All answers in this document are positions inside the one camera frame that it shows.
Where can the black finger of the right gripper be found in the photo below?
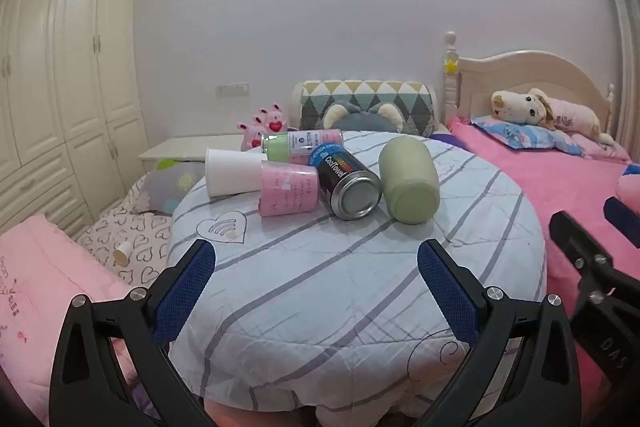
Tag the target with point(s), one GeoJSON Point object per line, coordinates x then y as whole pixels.
{"type": "Point", "coordinates": [605, 322]}

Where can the pale green ceramic cup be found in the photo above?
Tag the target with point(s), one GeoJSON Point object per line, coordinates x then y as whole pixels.
{"type": "Point", "coordinates": [410, 180]}

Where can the white bedside table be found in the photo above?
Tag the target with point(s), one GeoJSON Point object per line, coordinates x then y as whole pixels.
{"type": "Point", "coordinates": [189, 148]}

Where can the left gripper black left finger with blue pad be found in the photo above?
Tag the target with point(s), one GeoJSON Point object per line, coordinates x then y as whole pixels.
{"type": "Point", "coordinates": [88, 387]}

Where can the small cream bottle cap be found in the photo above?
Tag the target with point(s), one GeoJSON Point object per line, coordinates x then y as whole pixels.
{"type": "Point", "coordinates": [122, 253]}

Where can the blue cartoon pillow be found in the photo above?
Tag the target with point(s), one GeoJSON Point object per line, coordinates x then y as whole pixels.
{"type": "Point", "coordinates": [526, 136]}

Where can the pink bunny plush toy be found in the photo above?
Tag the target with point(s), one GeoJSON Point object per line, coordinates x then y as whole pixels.
{"type": "Point", "coordinates": [267, 121]}

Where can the triangle pattern bolster pillow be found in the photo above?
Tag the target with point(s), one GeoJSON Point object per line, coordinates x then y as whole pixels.
{"type": "Point", "coordinates": [416, 102]}

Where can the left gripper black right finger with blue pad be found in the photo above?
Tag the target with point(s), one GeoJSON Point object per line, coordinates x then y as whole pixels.
{"type": "Point", "coordinates": [543, 384]}

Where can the green pink labelled bottle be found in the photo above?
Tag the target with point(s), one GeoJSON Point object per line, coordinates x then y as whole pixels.
{"type": "Point", "coordinates": [294, 147]}

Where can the cream wardrobe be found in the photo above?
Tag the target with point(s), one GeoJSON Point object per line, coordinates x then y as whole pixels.
{"type": "Point", "coordinates": [72, 129]}

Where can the pink bed cover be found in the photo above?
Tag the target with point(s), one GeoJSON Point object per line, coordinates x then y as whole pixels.
{"type": "Point", "coordinates": [554, 181]}

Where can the black blue spray can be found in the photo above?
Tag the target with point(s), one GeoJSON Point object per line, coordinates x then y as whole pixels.
{"type": "Point", "coordinates": [350, 188]}

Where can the white paper cup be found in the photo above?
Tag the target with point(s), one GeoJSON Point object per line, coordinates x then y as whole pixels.
{"type": "Point", "coordinates": [229, 172]}

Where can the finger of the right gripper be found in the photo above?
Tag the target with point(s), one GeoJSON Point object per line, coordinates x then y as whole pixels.
{"type": "Point", "coordinates": [623, 219]}

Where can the white wall socket plate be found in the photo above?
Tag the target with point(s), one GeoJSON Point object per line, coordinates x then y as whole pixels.
{"type": "Point", "coordinates": [233, 90]}

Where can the pink folded blanket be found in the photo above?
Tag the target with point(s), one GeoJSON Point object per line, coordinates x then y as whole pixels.
{"type": "Point", "coordinates": [42, 270]}

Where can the cream wooden headboard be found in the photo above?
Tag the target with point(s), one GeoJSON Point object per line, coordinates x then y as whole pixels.
{"type": "Point", "coordinates": [468, 82]}

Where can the grey bear ear cushion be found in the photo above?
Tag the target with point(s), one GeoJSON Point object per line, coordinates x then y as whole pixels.
{"type": "Point", "coordinates": [383, 117]}

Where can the heart pattern white sheet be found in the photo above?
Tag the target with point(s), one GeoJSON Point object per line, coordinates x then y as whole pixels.
{"type": "Point", "coordinates": [148, 232]}

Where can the grey flower pillow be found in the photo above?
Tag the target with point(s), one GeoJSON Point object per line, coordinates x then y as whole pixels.
{"type": "Point", "coordinates": [167, 185]}

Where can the cream dog plush toy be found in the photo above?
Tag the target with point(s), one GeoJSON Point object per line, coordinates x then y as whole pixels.
{"type": "Point", "coordinates": [537, 108]}

